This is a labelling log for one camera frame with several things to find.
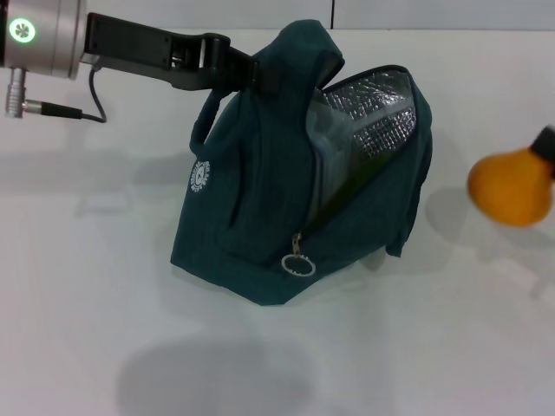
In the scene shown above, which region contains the teal insulated lunch bag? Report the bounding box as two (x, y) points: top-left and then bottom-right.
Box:
(169, 19), (434, 309)

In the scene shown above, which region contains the orange pear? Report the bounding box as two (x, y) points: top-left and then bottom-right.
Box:
(467, 145), (555, 228)

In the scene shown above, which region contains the grey left gripper cable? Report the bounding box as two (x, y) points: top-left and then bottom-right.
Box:
(3, 67), (109, 125)

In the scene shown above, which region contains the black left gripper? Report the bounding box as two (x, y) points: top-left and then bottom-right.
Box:
(80, 11), (283, 94)

